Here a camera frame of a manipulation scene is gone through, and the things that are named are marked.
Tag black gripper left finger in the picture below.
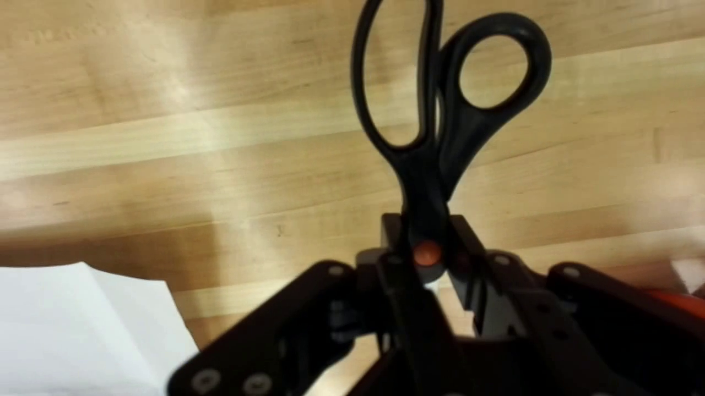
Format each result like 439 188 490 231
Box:
165 210 459 396

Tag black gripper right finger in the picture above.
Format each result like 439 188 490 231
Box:
444 213 705 396

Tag black scissors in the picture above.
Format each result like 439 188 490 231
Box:
350 0 556 294

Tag white paper sheet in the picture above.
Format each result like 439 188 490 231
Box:
0 260 203 396

